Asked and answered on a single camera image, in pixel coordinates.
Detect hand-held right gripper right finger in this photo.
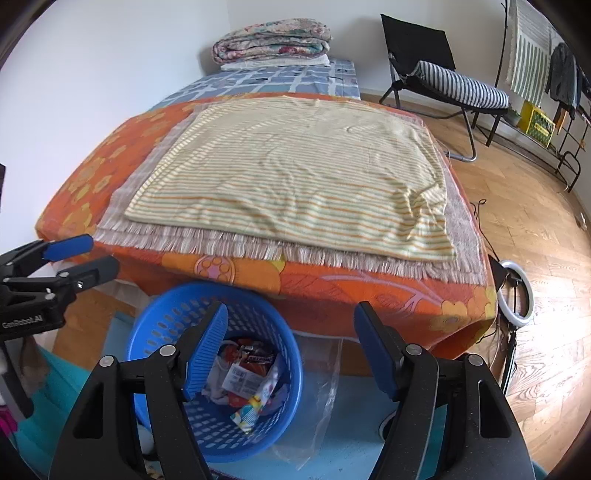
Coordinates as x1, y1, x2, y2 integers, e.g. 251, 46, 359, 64
353, 301, 536, 480

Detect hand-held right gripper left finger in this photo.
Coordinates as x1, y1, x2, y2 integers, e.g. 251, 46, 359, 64
48, 300, 230, 480

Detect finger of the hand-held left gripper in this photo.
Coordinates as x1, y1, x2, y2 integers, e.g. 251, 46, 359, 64
28, 256, 121, 305
0, 234, 94, 278

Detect blue plastic basket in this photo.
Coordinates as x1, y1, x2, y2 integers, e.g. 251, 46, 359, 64
127, 281, 305, 463

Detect white label packet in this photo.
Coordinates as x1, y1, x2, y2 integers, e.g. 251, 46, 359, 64
222, 362, 264, 393

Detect clear plastic bag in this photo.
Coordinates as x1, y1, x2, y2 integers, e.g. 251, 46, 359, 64
272, 337, 342, 472

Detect colourful snack packet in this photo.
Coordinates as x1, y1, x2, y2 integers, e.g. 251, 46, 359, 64
231, 369, 280, 432

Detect light blue floor mat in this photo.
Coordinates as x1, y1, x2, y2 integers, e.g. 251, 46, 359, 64
102, 314, 451, 480

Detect turquoise cloth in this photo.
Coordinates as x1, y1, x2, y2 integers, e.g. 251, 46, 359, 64
14, 346, 100, 476

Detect black tripod pole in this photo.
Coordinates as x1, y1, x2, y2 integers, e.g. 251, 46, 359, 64
501, 318, 520, 395

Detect grey fringed cloth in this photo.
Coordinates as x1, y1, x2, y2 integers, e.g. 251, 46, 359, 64
95, 102, 488, 284

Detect yellow striped blanket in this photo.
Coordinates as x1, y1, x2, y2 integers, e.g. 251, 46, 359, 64
124, 95, 458, 263

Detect blue checked bedsheet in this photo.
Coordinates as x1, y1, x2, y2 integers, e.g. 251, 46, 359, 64
152, 59, 362, 109

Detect black metal clothes rack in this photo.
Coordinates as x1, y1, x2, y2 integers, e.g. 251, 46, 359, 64
494, 0, 591, 192

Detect striped cushion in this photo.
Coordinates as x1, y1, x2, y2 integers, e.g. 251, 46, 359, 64
412, 60, 511, 110

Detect yellow crate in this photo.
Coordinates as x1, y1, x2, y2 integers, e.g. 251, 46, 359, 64
517, 100, 557, 148

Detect folded floral quilt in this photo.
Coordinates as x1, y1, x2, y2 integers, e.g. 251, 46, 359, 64
212, 18, 332, 63

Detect black folding chair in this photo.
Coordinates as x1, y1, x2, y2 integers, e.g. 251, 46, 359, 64
379, 14, 511, 162

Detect dark jacket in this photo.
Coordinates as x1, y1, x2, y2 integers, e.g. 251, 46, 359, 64
545, 42, 583, 121

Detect green striped towel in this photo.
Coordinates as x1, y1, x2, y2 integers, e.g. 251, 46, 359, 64
507, 0, 553, 106

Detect white ring light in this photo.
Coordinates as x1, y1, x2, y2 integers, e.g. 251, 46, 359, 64
496, 259, 536, 330

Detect black cables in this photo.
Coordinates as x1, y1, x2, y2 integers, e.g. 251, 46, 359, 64
471, 198, 492, 259

